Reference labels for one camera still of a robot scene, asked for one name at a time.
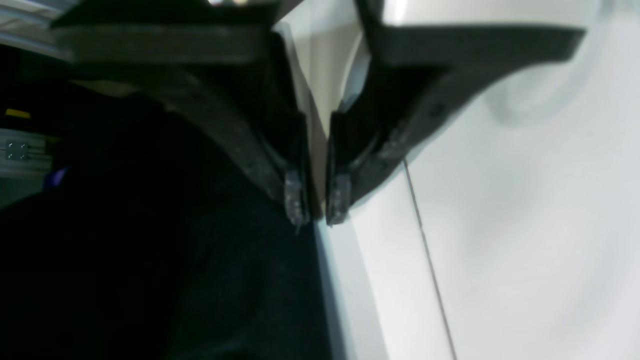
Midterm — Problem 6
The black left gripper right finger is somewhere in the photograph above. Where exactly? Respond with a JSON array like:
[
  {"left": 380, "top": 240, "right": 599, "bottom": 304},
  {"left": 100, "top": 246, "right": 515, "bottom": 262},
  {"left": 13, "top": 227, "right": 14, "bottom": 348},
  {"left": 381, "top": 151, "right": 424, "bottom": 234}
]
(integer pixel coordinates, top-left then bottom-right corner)
[{"left": 326, "top": 0, "right": 586, "bottom": 226}]

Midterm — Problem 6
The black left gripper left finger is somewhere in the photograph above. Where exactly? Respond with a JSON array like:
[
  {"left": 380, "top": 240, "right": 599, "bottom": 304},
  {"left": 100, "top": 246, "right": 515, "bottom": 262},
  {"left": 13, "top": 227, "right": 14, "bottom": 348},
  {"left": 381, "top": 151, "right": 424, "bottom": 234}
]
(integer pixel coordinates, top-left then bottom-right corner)
[{"left": 50, "top": 0, "right": 311, "bottom": 227}]

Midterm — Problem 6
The black T-shirt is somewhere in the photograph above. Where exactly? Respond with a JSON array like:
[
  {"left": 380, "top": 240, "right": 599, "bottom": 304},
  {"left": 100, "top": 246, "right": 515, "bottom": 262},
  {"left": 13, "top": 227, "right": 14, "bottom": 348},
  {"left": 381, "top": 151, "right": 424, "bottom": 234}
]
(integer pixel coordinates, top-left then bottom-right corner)
[{"left": 1, "top": 82, "right": 333, "bottom": 360}]

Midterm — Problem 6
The aluminium frame rail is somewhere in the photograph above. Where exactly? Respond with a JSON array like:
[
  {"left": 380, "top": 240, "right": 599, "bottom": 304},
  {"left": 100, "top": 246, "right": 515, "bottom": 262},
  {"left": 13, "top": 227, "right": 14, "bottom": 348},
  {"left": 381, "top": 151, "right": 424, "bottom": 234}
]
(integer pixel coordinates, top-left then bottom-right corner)
[{"left": 0, "top": 129, "right": 60, "bottom": 179}]

